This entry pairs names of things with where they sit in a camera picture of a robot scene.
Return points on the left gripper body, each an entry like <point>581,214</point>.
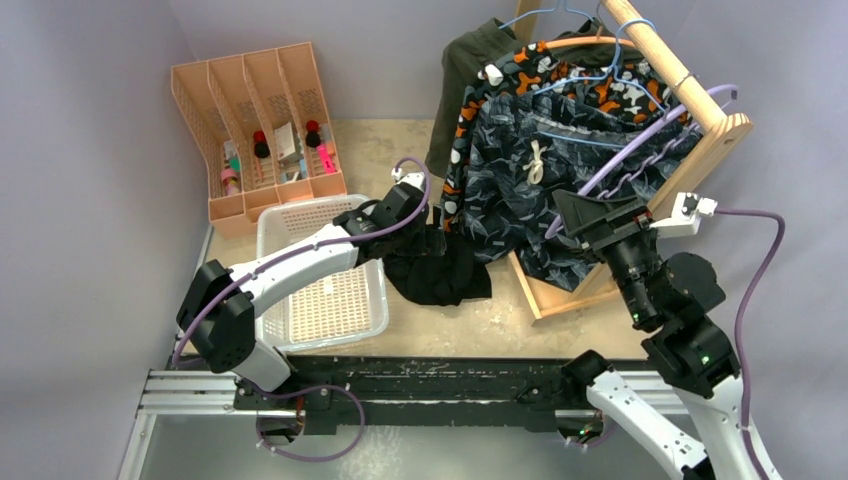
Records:
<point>418,241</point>

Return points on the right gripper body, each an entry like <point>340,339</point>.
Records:
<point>627,256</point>

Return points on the black shorts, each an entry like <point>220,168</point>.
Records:
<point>437,268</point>

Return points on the dark leaf print shorts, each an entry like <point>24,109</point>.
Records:
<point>522,149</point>

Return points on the white plastic basket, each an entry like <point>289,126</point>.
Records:
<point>345,307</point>

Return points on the peach plastic desk organizer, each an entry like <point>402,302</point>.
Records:
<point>232,105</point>

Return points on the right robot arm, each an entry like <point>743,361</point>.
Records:
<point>669,299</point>

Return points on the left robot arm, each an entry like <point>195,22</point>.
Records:
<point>219,313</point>

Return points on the orange camouflage shorts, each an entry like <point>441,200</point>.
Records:
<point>533,67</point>

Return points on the olive green shorts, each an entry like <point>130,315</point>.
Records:
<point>464,56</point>

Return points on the pink highlighter marker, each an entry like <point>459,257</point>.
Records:
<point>327,162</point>

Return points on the red black marker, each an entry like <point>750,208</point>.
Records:
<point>313,137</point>

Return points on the white medicine box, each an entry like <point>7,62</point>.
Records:
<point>287,143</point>

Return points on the pink small bottle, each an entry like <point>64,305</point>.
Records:
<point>230,181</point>

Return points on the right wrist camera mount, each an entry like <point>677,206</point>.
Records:
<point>687,212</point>

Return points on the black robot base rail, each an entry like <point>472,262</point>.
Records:
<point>327,392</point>

